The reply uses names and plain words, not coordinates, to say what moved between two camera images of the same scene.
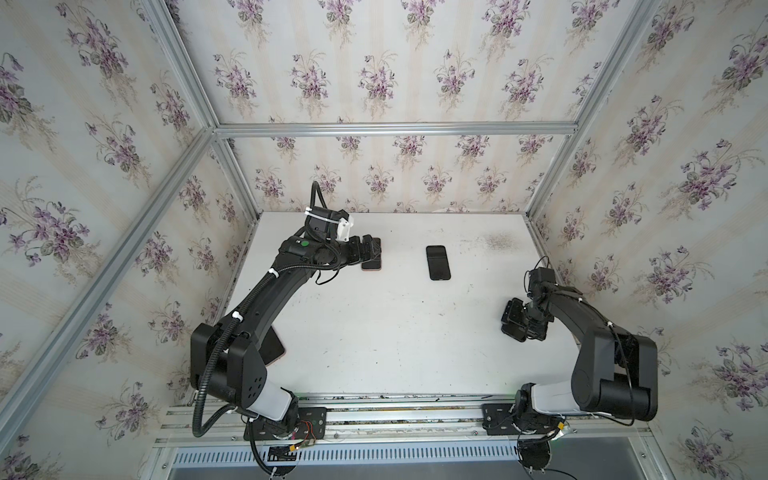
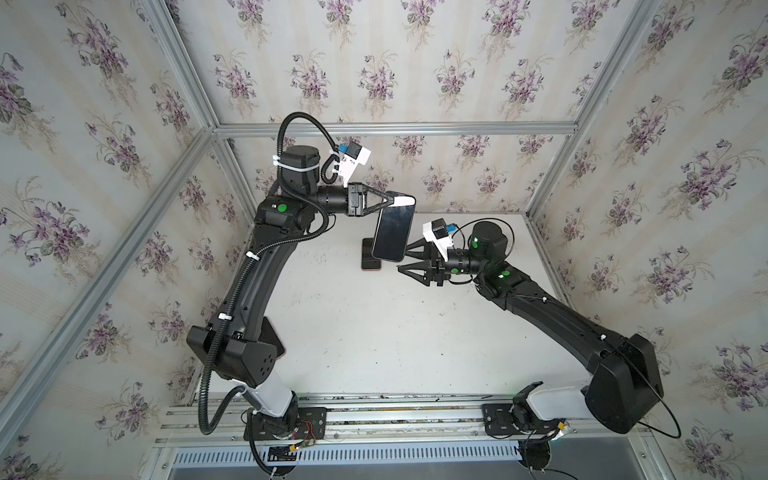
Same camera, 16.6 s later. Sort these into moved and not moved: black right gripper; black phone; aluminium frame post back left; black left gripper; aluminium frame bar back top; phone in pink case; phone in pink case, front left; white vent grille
Moved: black right gripper; black left gripper; black phone
Not moved: phone in pink case, front left; aluminium frame post back left; white vent grille; phone in pink case; aluminium frame bar back top
